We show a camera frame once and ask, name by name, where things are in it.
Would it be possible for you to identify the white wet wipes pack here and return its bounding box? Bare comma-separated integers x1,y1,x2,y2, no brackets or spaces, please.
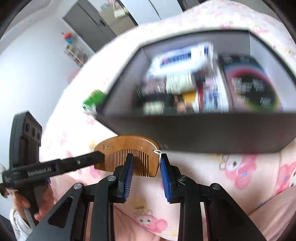
148,42,214,77

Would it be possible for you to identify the dark grey cardboard box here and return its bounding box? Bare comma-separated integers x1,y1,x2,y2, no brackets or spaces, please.
95,28,296,153

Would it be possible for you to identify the green translucent packet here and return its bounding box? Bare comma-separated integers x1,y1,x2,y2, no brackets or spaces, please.
82,89,107,112

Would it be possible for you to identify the white wardrobe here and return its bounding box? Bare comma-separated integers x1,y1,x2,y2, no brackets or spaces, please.
119,0,184,26

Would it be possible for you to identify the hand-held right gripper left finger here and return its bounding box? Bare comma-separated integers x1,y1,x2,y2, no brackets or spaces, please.
25,153,134,241

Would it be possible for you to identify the colourful toy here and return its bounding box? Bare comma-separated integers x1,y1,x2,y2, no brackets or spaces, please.
61,31,73,44

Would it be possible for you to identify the red printed packet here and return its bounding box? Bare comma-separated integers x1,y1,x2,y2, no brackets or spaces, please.
136,79,169,115

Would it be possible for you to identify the grey door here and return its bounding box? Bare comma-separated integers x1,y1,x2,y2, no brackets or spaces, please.
62,0,117,54

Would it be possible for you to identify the wooden comb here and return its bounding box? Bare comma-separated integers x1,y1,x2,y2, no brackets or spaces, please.
94,135,162,178

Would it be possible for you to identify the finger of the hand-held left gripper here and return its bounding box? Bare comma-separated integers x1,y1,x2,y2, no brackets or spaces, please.
55,151,105,173

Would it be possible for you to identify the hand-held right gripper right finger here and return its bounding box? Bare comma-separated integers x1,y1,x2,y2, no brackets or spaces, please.
160,153,267,241

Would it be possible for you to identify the pink floor cushion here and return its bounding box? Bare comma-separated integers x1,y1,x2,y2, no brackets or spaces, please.
66,68,80,84

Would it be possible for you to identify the white handbag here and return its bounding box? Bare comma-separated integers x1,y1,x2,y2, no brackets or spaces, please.
113,0,127,18

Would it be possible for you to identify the person's left hand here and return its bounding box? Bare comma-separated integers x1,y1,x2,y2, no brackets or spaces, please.
13,183,57,223

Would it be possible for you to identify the white shelf rack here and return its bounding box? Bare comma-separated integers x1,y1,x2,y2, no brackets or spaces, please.
63,43,89,67

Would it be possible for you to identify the blue white printed packet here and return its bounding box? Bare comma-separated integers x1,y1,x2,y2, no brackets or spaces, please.
199,74,229,113

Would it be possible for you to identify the black screen protector box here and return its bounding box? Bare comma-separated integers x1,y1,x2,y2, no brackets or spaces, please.
218,54,284,113

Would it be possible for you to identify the plain pink fleece cloth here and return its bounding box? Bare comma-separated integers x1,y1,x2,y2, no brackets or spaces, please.
50,173,296,241

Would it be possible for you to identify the glass door wardrobe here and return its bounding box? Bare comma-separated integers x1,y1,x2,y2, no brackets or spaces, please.
177,0,201,11

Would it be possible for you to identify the brown cabinet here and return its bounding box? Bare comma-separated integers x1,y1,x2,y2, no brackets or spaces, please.
99,0,139,35

